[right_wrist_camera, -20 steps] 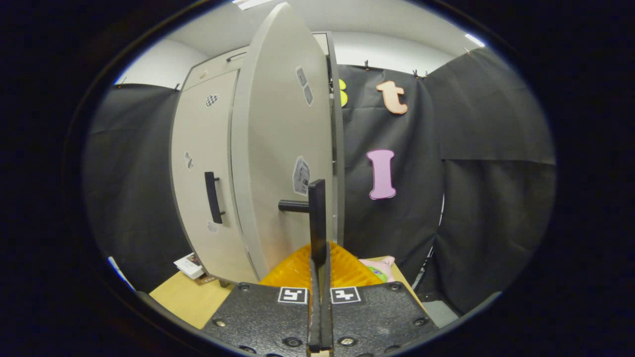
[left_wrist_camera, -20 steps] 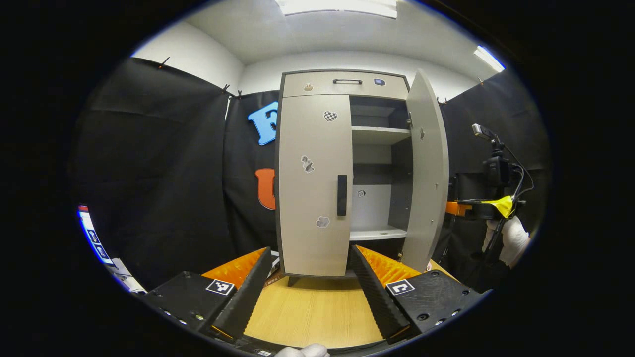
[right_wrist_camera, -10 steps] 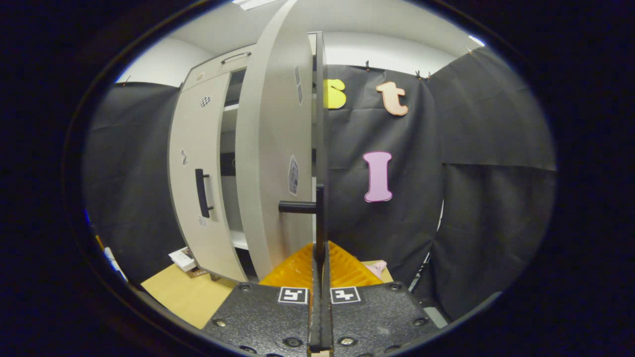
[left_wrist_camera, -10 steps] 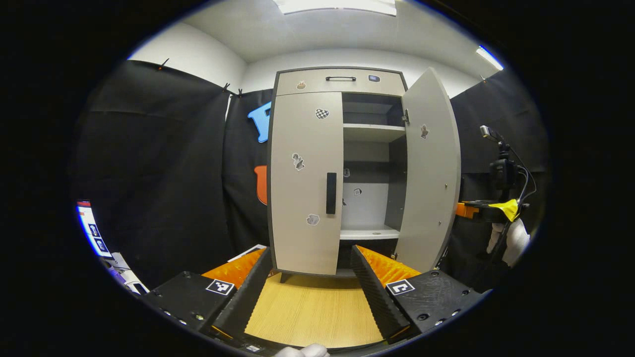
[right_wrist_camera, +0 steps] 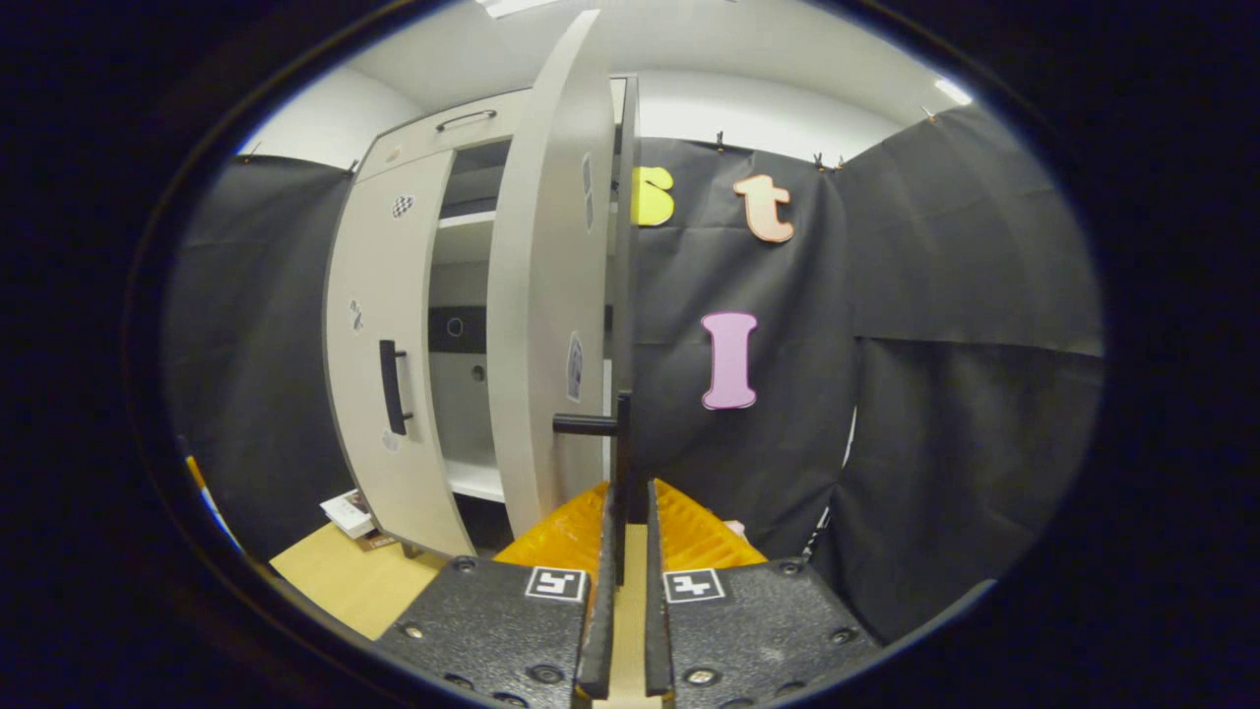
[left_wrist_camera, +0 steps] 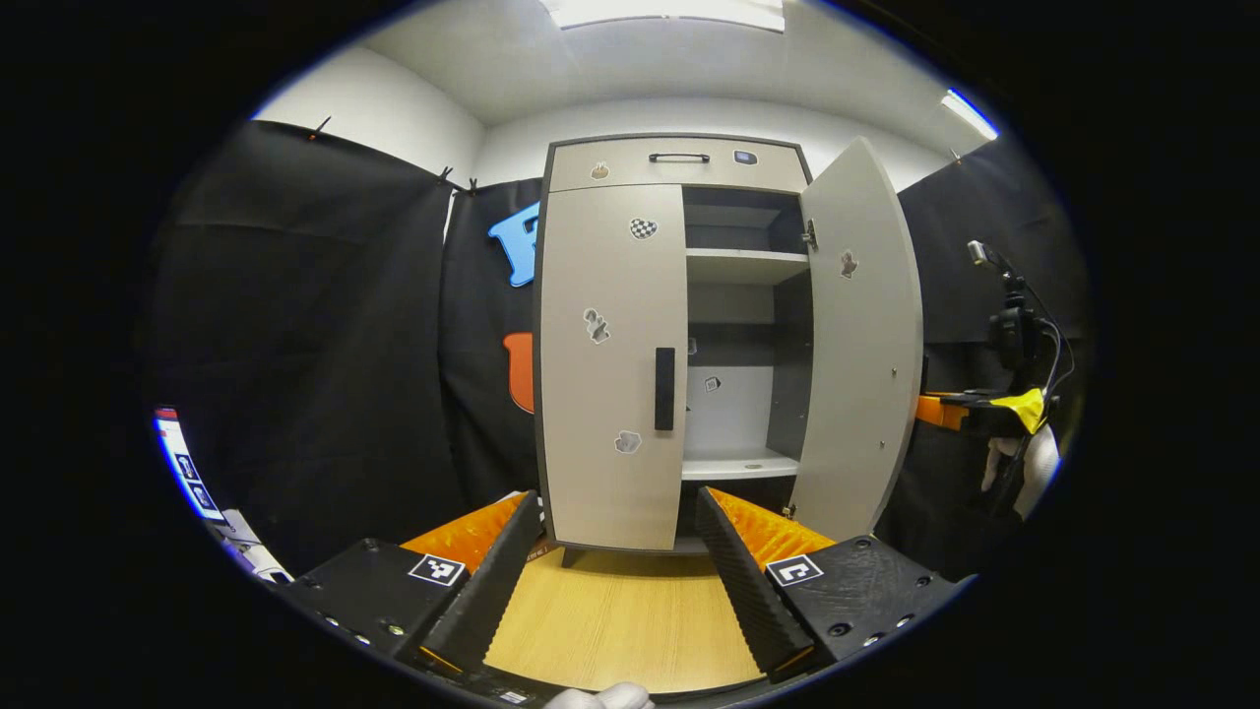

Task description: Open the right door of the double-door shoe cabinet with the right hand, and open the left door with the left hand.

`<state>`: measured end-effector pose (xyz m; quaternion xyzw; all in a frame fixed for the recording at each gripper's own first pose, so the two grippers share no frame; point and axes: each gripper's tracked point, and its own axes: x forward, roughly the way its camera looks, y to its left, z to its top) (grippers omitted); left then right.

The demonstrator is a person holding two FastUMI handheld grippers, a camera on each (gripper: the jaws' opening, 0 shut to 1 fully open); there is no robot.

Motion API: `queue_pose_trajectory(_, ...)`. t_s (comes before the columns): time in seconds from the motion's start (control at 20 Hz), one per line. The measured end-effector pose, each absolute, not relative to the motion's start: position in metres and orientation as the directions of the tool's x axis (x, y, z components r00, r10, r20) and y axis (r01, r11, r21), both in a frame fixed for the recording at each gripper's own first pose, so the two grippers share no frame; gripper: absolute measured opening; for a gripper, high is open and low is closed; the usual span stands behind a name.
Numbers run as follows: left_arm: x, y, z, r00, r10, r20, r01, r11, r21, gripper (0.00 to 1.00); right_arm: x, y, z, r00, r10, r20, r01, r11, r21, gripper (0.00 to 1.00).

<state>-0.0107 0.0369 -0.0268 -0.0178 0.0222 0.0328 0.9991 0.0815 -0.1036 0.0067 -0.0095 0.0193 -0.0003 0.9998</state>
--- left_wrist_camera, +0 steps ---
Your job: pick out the beige cabinet drawer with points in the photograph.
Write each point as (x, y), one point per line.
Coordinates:
(709, 177)

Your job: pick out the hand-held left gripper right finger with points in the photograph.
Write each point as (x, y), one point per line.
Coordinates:
(753, 601)

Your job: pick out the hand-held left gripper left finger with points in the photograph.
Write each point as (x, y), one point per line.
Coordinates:
(487, 591)

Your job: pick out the lit display screen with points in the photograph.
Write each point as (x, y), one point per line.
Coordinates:
(187, 463)

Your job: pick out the beige shoe cabinet door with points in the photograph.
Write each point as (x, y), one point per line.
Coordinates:
(856, 394)
(600, 463)

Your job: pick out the black backdrop cloth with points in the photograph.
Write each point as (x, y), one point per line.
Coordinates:
(325, 345)

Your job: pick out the beige double-door shoe cabinet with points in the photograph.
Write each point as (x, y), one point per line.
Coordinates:
(738, 423)

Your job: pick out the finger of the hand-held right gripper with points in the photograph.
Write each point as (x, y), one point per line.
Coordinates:
(945, 412)

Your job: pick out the large ceiling light panel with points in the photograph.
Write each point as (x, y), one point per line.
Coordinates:
(669, 10)

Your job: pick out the narrow ceiling light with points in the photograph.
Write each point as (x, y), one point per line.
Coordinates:
(970, 113)

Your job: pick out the brown book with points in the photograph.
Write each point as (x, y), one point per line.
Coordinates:
(541, 549)

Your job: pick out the grey cabinet shelf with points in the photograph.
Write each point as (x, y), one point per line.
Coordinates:
(728, 465)
(738, 268)

